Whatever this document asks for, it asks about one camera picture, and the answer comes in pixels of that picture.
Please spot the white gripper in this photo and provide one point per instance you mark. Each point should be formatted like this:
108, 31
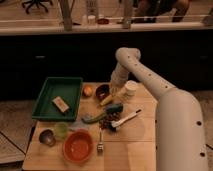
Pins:
115, 85

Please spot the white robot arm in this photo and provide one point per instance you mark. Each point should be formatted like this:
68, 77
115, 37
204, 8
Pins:
180, 135

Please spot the dark purple bowl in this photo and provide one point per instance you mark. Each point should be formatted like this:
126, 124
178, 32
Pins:
102, 91

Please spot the orange bowl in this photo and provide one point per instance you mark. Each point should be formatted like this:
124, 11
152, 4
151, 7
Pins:
78, 146

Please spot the white cup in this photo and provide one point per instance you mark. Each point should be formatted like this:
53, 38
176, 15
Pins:
130, 88

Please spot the teal sponge block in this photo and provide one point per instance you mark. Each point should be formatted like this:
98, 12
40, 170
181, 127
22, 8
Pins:
113, 108

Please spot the red orange apple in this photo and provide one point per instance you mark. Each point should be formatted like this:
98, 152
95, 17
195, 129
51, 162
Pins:
87, 91

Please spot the white dish brush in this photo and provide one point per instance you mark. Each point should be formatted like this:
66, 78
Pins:
115, 124

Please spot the bunch of red grapes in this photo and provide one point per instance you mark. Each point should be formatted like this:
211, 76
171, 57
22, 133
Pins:
106, 121

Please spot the green plastic tray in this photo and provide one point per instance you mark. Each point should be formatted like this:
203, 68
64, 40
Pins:
68, 88

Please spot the grey blue cloth piece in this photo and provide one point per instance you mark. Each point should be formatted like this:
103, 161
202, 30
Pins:
78, 125

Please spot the tan sponge block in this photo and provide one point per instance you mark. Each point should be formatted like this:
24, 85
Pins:
60, 104

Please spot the small red dish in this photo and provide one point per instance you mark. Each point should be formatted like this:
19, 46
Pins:
103, 21

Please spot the silver fork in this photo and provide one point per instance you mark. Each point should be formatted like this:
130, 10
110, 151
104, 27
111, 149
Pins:
100, 146

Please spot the white container pair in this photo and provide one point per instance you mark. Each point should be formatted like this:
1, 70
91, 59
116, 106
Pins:
88, 20

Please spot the light green cup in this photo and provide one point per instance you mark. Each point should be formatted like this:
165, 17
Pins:
60, 130

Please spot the seated person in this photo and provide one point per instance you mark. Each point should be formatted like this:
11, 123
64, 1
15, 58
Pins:
147, 10

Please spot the dark metal cup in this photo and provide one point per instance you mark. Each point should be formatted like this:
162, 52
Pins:
47, 137

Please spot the black office chair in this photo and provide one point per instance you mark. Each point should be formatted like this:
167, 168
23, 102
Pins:
38, 3

